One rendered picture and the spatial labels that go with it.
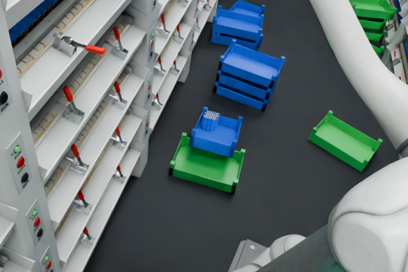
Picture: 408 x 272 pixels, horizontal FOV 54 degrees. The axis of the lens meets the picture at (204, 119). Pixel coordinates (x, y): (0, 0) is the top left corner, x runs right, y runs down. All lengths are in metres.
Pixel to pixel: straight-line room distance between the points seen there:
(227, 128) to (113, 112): 0.90
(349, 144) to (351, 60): 1.49
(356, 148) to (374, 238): 1.70
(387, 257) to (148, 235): 1.21
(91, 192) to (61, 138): 0.40
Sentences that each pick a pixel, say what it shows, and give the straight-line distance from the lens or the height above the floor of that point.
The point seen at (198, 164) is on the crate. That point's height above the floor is 0.00.
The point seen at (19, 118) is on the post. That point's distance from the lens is 0.71.
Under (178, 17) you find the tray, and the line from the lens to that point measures 1.73.
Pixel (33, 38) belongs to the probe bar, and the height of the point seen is 0.97.
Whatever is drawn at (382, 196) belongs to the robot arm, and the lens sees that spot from 0.54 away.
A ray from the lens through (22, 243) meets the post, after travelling 0.89.
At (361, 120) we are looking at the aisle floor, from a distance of 2.40.
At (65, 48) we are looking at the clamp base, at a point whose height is 0.94.
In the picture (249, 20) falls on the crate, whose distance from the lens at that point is 2.74.
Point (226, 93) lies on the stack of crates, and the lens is 2.20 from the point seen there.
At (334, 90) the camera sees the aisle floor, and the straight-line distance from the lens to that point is 2.53.
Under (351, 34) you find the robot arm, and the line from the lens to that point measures 0.74.
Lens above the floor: 1.42
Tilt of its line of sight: 44 degrees down
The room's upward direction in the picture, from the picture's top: 11 degrees clockwise
